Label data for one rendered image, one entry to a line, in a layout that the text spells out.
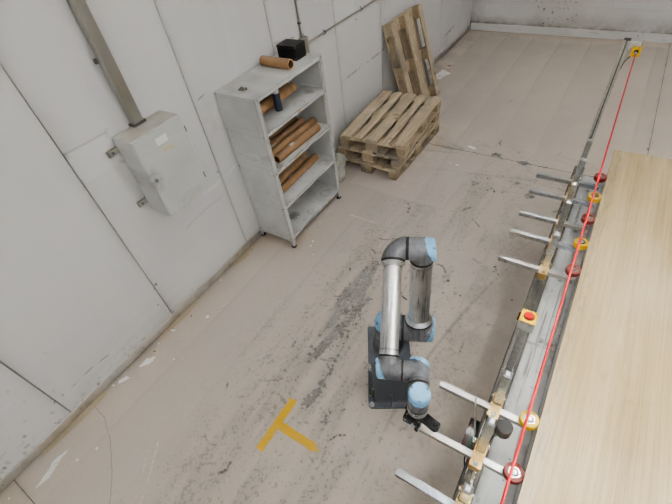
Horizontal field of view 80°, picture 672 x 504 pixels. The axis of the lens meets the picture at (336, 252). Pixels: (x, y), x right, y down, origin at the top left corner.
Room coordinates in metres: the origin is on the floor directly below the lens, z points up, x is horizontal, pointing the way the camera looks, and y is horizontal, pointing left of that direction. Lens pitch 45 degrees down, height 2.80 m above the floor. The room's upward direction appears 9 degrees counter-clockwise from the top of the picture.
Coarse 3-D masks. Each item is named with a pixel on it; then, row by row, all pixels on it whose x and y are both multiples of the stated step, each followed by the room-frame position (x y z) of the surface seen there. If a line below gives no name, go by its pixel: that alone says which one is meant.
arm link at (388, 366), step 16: (400, 240) 1.35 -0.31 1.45; (384, 256) 1.31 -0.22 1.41; (400, 256) 1.29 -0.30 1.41; (384, 272) 1.25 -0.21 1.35; (400, 272) 1.24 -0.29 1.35; (384, 288) 1.18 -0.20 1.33; (400, 288) 1.17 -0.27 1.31; (384, 304) 1.11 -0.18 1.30; (384, 320) 1.04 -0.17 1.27; (384, 336) 0.98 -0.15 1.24; (384, 352) 0.92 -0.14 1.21; (384, 368) 0.85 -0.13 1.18; (400, 368) 0.84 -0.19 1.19
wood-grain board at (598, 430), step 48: (624, 192) 2.00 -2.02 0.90; (624, 240) 1.58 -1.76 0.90; (576, 288) 1.29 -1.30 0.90; (624, 288) 1.24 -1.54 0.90; (576, 336) 1.00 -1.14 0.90; (624, 336) 0.96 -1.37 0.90; (576, 384) 0.76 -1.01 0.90; (624, 384) 0.73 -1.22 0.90; (576, 432) 0.56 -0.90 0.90; (624, 432) 0.53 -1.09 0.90; (528, 480) 0.41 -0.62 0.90; (576, 480) 0.38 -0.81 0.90; (624, 480) 0.36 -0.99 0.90
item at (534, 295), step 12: (576, 168) 2.59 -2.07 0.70; (576, 192) 2.30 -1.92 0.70; (552, 228) 1.97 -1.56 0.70; (564, 228) 1.95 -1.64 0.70; (540, 264) 1.66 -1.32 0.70; (552, 264) 1.65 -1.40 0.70; (540, 288) 1.47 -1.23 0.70; (528, 300) 1.40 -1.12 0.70; (516, 324) 1.25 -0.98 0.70; (516, 336) 1.17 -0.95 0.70; (504, 360) 1.04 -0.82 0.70; (516, 360) 1.03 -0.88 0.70; (492, 396) 0.85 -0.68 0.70; (468, 468) 0.54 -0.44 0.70; (468, 480) 0.49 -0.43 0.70; (456, 492) 0.45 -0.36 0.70
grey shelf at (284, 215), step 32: (320, 64) 3.60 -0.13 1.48; (224, 96) 3.14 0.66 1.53; (256, 96) 3.00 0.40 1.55; (288, 96) 3.59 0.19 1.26; (320, 96) 3.67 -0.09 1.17; (256, 128) 2.98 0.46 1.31; (256, 160) 3.05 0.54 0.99; (288, 160) 3.12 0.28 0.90; (320, 160) 3.64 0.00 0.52; (256, 192) 3.13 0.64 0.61; (288, 192) 3.17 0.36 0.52; (320, 192) 3.60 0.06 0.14; (288, 224) 2.93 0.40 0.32
